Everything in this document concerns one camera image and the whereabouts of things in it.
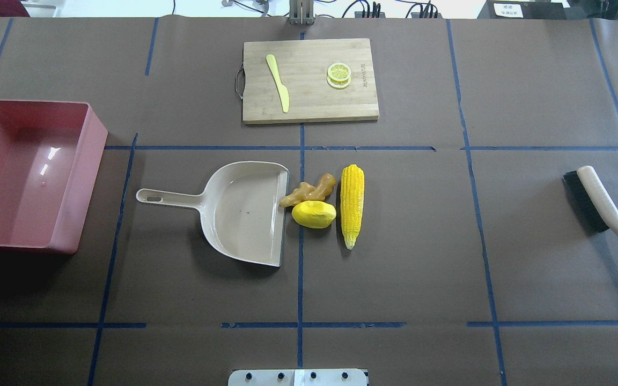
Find brown ginger root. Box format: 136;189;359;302
279;173;337;208

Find yellow lemon fruit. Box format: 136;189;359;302
291;201;337;229

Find yellow corn cob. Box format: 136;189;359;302
340;164;365;251

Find beige plastic dustpan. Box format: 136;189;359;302
135;161;289;267

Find beige brush black bristles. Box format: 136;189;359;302
562;165;618;237

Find pink plastic bin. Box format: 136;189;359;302
0;99;108;254

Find yellow plastic knife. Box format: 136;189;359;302
266;54;290;113

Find wooden cutting board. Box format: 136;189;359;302
242;38;380;125

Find lemon slice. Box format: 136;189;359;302
326;63;352;90

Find black box with label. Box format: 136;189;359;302
476;1;568;20

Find aluminium frame post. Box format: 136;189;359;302
288;0;315;25

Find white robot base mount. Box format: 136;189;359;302
227;368;370;385

